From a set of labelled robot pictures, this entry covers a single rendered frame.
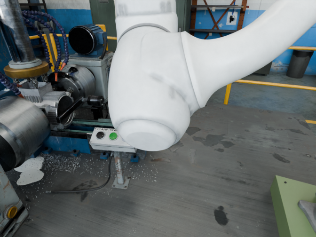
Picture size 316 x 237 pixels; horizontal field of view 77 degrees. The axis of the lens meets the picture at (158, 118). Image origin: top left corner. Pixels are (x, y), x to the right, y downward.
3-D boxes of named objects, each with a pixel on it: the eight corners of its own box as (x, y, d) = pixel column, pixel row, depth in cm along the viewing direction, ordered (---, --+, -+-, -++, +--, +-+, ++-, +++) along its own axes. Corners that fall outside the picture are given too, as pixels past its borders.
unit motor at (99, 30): (76, 88, 148) (63, 26, 127) (94, 74, 176) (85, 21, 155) (109, 89, 145) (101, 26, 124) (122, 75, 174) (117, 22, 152)
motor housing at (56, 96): (23, 133, 101) (10, 98, 91) (46, 114, 117) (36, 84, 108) (60, 136, 99) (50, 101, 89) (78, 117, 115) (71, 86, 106)
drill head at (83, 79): (41, 116, 117) (27, 75, 104) (75, 90, 152) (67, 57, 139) (81, 119, 114) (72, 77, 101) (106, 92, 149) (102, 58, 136)
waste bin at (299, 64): (301, 74, 481) (310, 48, 451) (305, 79, 449) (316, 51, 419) (283, 73, 492) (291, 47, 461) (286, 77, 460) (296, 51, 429)
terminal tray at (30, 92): (19, 102, 97) (13, 88, 93) (33, 93, 106) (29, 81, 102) (42, 103, 96) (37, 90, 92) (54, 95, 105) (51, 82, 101)
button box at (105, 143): (92, 149, 76) (88, 142, 72) (98, 133, 81) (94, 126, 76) (136, 153, 75) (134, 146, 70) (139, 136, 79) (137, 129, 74)
